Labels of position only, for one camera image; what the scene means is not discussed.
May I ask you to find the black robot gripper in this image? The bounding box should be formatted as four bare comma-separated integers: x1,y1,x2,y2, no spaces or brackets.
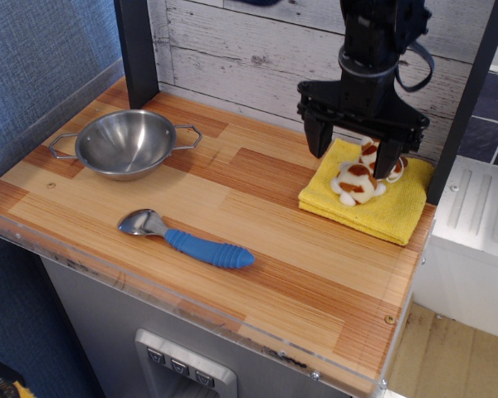
297,51,430,180

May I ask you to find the brown white plush toy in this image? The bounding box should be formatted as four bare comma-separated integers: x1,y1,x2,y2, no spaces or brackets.
330,137,408,206

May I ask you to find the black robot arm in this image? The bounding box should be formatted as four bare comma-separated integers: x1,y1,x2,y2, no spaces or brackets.
297,1,434,179

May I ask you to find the yellow folded cloth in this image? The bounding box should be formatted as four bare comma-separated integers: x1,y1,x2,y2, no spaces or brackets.
299,139,434,245

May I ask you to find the white toy sink unit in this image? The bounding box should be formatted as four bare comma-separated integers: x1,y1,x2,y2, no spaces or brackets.
413,157,498,337

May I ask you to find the silver dispenser button panel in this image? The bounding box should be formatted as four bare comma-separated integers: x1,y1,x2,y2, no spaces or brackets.
134,328,238,397

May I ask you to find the grey toy fridge cabinet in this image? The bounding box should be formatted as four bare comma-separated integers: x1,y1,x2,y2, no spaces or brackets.
42,253,387,397

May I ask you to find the yellow black object corner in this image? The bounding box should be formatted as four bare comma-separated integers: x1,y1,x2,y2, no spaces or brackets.
0,366,35,398

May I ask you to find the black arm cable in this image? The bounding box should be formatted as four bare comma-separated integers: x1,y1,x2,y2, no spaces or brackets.
393,39,436,93

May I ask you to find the dark right vertical post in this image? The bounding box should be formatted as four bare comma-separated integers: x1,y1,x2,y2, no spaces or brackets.
427,0,498,206

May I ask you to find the dark vertical post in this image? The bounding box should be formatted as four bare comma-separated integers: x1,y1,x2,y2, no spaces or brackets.
114,0,159,109
427,0,498,206

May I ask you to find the blue handled metal scoop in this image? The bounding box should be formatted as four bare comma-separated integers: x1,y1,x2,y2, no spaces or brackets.
118,209,255,269

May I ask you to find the steel bowl with handles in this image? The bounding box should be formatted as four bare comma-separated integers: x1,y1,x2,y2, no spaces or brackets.
49,109,203,181

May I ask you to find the dark left vertical post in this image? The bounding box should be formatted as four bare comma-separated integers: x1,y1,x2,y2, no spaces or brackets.
114,0,159,109

